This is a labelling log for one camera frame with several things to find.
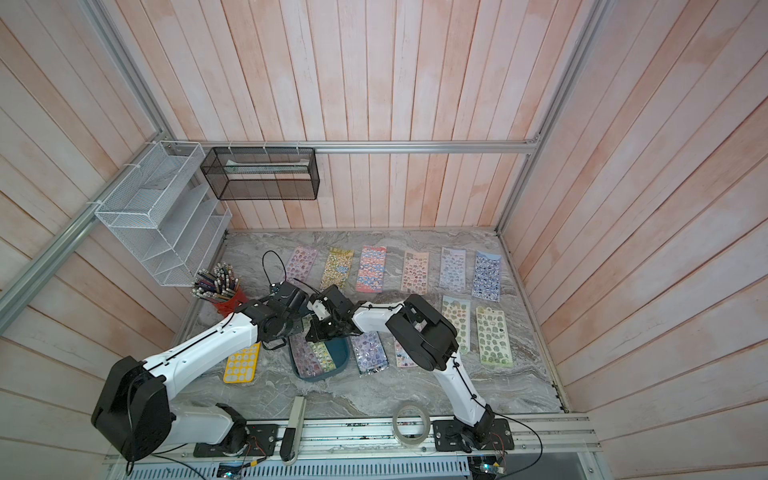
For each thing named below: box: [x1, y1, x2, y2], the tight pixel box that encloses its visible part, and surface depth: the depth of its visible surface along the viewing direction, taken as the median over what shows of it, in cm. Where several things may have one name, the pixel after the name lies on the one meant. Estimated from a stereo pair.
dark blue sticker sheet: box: [472, 250, 502, 302], surface depth 107 cm
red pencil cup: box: [191, 262, 248, 316], surface depth 87 cm
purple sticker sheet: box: [350, 331, 389, 375], surface depth 90 cm
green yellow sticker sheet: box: [310, 341, 337, 373], surface depth 89 cm
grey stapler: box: [280, 396, 307, 466], surface depth 73 cm
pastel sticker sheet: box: [401, 250, 429, 295], surface depth 109 cm
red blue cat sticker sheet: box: [356, 245, 387, 293], surface depth 110 cm
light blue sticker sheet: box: [439, 247, 466, 292], surface depth 109 cm
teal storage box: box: [288, 336, 350, 382], surface depth 88 cm
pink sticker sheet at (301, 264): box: [285, 246, 318, 283], surface depth 113 cm
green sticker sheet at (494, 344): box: [476, 306, 513, 367], surface depth 92 cm
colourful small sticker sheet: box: [320, 247, 354, 291], surface depth 110 cm
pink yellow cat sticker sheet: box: [394, 340, 417, 368], surface depth 88 cm
